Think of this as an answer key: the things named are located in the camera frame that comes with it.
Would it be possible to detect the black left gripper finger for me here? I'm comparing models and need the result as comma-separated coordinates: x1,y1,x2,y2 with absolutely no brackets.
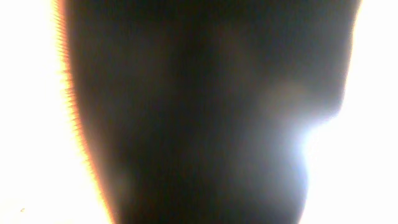
61,0,359,224

